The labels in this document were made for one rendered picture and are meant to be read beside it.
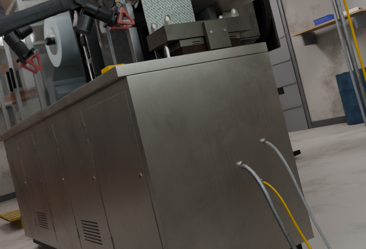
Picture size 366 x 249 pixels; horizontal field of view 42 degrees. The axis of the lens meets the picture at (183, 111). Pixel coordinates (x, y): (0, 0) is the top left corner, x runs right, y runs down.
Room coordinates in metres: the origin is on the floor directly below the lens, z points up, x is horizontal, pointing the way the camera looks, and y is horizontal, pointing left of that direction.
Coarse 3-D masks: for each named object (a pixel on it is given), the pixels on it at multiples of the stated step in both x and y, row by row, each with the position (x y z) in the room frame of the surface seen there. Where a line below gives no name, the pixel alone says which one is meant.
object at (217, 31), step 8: (208, 24) 1.84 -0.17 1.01; (216, 24) 1.86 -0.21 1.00; (224, 24) 1.88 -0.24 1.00; (208, 32) 1.84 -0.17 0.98; (216, 32) 1.86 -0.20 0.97; (224, 32) 1.88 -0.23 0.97; (208, 40) 1.84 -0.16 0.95; (216, 40) 1.85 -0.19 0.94; (224, 40) 1.87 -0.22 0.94; (208, 48) 1.85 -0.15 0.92; (216, 48) 1.85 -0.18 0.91
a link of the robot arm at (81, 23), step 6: (72, 0) 1.76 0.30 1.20; (78, 0) 1.77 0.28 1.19; (84, 0) 1.79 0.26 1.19; (84, 6) 1.79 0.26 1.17; (78, 12) 1.81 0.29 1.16; (78, 18) 1.80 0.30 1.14; (84, 18) 1.81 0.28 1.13; (90, 18) 1.82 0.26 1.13; (78, 24) 1.80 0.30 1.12; (84, 24) 1.81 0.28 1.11; (90, 24) 1.82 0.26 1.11; (78, 30) 1.82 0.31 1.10; (84, 30) 1.81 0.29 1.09; (90, 30) 1.83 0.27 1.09
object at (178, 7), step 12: (144, 0) 1.97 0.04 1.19; (156, 0) 2.00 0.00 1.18; (168, 0) 2.03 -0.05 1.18; (180, 0) 2.05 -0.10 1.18; (144, 12) 1.96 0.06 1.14; (156, 12) 1.99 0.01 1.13; (168, 12) 2.02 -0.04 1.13; (180, 12) 2.05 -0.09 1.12; (192, 12) 2.08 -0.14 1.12; (156, 24) 1.98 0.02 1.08
